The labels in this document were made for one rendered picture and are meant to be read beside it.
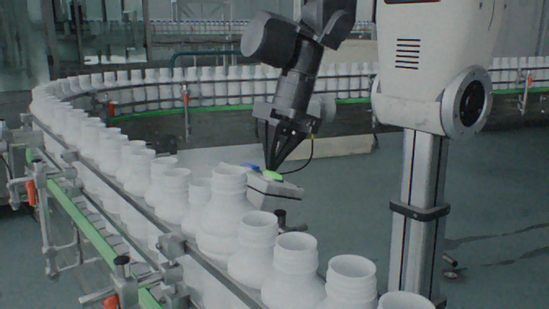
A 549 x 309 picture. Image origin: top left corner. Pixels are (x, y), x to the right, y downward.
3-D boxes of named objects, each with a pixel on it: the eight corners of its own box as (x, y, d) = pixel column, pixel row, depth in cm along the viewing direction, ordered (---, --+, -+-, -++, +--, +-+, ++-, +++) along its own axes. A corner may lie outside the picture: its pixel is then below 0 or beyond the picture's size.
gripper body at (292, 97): (290, 121, 65) (305, 71, 65) (250, 110, 73) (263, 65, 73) (321, 131, 69) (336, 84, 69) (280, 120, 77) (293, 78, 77)
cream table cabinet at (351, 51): (346, 140, 554) (351, 38, 522) (373, 153, 498) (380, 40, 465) (260, 147, 520) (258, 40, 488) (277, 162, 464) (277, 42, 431)
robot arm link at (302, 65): (335, 44, 70) (312, 43, 75) (301, 28, 66) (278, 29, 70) (321, 88, 70) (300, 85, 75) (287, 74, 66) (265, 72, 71)
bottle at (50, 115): (78, 162, 119) (69, 98, 115) (69, 168, 113) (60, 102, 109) (53, 162, 119) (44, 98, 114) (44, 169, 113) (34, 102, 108)
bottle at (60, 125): (84, 172, 111) (76, 104, 106) (89, 178, 106) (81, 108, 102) (56, 176, 108) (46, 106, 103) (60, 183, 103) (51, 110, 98)
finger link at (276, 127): (262, 171, 68) (280, 109, 67) (237, 159, 73) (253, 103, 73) (296, 177, 72) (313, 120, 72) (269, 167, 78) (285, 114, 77)
